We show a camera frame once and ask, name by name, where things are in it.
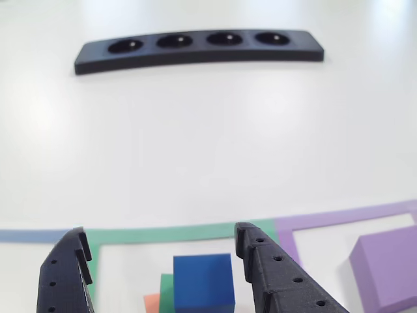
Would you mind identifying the small blue block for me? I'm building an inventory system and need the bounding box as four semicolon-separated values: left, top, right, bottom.
172;253;236;313

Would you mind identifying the orange block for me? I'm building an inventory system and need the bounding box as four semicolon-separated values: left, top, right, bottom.
143;293;161;313

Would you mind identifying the green block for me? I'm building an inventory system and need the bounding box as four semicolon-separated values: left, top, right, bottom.
158;273;176;313

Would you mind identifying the large purple block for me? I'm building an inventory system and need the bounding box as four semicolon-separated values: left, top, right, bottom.
348;224;417;313

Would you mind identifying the blue tape square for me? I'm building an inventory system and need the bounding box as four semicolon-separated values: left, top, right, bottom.
0;228;74;244

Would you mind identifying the purple tape square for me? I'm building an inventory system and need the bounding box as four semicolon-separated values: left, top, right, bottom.
274;199;417;267

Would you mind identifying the green tape square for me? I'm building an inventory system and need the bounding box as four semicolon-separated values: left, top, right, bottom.
83;218;280;286

